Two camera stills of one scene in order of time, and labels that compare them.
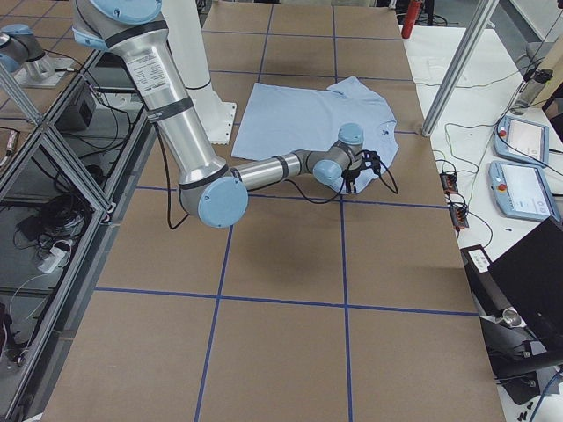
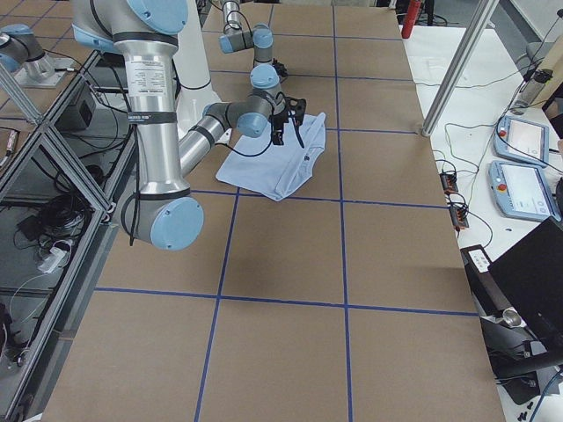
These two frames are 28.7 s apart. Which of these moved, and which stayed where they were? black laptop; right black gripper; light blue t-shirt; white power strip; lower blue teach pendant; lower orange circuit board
Moved: light blue t-shirt; right black gripper
Stayed: lower blue teach pendant; black laptop; white power strip; lower orange circuit board
